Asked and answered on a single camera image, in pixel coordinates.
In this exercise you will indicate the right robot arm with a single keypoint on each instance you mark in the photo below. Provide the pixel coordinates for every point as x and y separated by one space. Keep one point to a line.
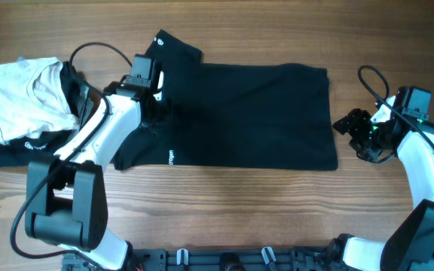
411 140

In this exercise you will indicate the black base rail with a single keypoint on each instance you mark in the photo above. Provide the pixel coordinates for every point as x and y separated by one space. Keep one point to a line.
264 259

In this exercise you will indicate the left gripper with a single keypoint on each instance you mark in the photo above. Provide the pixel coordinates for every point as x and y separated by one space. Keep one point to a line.
166 115

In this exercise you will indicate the black folded printed t-shirt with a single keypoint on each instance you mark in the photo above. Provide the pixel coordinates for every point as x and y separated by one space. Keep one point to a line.
19 152

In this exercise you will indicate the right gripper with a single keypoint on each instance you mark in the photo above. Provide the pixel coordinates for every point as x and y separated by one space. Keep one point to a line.
353 124

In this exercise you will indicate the grey folded garment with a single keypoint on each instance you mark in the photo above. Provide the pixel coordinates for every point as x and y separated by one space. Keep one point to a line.
85 101

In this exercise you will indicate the white folded t-shirt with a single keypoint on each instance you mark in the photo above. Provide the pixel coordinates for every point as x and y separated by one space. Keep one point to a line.
32 100

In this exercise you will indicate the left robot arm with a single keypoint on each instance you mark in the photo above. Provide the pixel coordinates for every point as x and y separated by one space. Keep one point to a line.
66 203

